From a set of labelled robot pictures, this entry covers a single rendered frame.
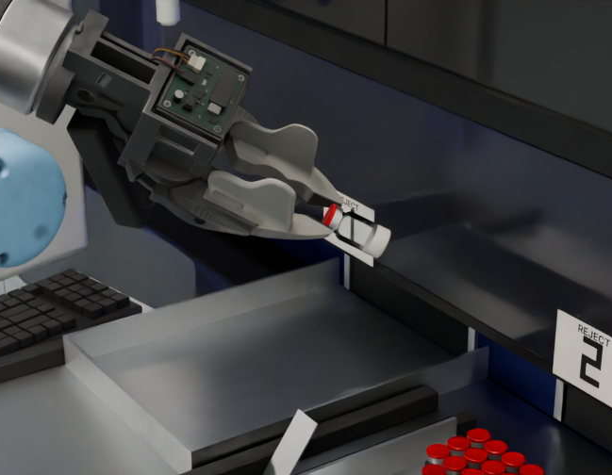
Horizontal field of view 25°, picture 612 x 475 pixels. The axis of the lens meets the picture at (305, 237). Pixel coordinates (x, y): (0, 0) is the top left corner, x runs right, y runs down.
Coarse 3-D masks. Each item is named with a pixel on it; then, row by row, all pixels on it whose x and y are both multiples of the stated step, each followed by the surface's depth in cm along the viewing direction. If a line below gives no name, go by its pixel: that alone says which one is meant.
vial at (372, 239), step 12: (336, 216) 94; (348, 216) 95; (360, 216) 95; (336, 228) 95; (348, 228) 94; (360, 228) 95; (372, 228) 95; (384, 228) 95; (348, 240) 95; (360, 240) 95; (372, 240) 95; (384, 240) 95; (372, 252) 95
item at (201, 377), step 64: (128, 320) 142; (192, 320) 147; (256, 320) 148; (320, 320) 148; (384, 320) 148; (128, 384) 136; (192, 384) 136; (256, 384) 136; (320, 384) 136; (384, 384) 129; (448, 384) 135; (192, 448) 125
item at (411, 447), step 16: (416, 432) 122; (432, 432) 123; (448, 432) 124; (384, 448) 120; (400, 448) 121; (416, 448) 122; (336, 464) 117; (352, 464) 118; (368, 464) 119; (384, 464) 120; (400, 464) 122; (416, 464) 123
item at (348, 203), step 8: (344, 200) 137; (352, 200) 136; (344, 208) 137; (352, 208) 136; (360, 208) 135; (368, 208) 134; (368, 216) 134; (328, 240) 141; (336, 240) 140; (344, 248) 139; (352, 248) 138; (360, 256) 137; (368, 256) 136
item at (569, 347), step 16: (560, 320) 114; (576, 320) 112; (560, 336) 114; (576, 336) 113; (592, 336) 111; (608, 336) 109; (560, 352) 115; (576, 352) 113; (592, 352) 111; (608, 352) 110; (560, 368) 115; (576, 368) 114; (592, 368) 112; (608, 368) 110; (576, 384) 114; (608, 384) 111; (608, 400) 111
